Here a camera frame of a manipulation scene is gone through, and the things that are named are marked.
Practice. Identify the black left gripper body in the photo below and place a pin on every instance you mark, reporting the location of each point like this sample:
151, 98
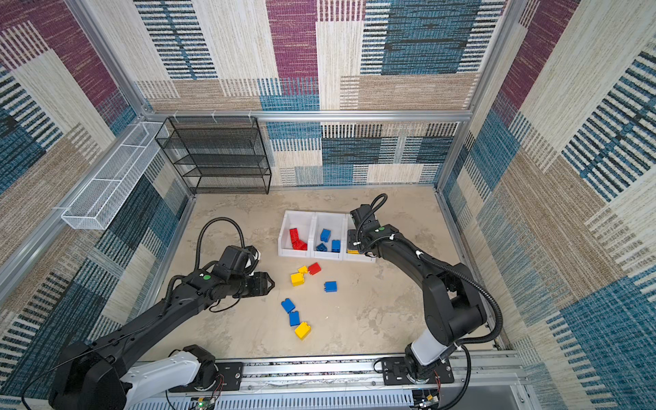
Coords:
237, 284

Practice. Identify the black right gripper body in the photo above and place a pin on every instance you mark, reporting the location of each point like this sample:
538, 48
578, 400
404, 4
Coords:
359, 236

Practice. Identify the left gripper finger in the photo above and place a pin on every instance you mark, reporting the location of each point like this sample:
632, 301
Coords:
263, 279
261, 290

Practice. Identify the long red lego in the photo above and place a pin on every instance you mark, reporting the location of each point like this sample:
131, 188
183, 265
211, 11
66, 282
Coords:
294, 235

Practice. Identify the red lego top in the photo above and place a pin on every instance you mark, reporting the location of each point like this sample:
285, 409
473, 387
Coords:
314, 269

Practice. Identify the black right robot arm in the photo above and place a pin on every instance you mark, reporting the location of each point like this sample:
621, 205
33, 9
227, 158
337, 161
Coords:
458, 311

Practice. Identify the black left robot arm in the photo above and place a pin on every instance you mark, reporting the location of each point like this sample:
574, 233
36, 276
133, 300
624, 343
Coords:
105, 374

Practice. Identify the right white plastic bin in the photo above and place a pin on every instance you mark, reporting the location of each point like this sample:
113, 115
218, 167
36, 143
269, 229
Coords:
347, 240

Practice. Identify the white plastic bin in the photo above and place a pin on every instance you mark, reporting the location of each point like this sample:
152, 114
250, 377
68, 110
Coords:
336, 224
347, 240
304, 222

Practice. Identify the middle white plastic bin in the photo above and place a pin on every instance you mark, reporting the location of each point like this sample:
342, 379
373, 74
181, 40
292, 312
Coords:
336, 224

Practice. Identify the yellow lego bottom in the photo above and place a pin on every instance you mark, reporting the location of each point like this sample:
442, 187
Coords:
303, 330

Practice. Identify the left white plastic bin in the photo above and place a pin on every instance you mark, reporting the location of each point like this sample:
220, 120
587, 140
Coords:
304, 222

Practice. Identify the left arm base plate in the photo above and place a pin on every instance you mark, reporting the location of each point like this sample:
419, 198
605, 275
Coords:
226, 376

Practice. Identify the black wire mesh shelf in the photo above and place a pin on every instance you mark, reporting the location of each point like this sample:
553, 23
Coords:
214, 155

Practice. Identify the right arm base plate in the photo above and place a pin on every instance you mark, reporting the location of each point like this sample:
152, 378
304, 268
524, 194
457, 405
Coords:
398, 370

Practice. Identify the white wire mesh basket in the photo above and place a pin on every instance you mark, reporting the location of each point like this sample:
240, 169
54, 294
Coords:
96, 206

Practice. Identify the aluminium front rail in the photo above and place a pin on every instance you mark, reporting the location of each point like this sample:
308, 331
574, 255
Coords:
482, 380

